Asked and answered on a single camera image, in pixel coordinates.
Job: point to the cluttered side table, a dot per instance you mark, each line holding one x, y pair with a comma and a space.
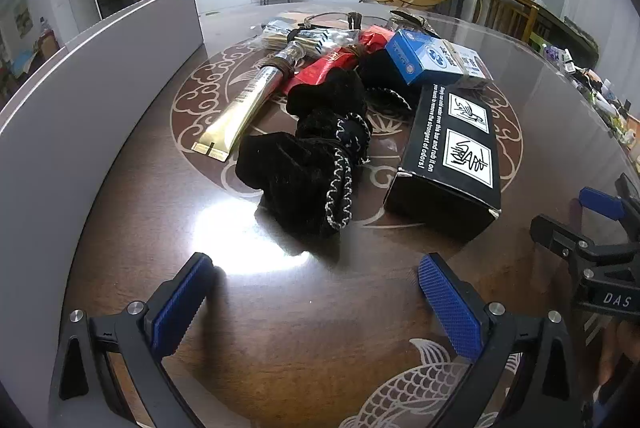
590, 73

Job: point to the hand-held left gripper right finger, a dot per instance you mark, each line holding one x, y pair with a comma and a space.
450, 308

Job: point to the clear plastic bag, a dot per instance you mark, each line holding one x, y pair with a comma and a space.
272, 35

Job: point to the red packet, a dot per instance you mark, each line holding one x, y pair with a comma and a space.
320, 70
375, 40

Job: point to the black printed cardboard box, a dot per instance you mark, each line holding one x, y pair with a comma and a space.
440, 188

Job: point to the rhinestone hair claw clip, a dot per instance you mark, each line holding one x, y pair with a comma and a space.
410, 20

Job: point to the gold cosmetic tube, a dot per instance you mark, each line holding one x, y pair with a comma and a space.
245, 108

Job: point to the black velvet rhinestone bow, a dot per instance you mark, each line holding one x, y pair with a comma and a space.
280, 173

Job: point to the blue and white box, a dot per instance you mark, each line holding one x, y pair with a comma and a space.
415, 58

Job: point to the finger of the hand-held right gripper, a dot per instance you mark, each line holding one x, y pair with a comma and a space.
602, 203
565, 240

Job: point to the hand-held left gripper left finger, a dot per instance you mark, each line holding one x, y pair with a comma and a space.
179, 305

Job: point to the silver foil packet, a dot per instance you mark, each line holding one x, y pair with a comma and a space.
325, 40

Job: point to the wooden chair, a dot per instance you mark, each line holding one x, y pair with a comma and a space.
505, 10

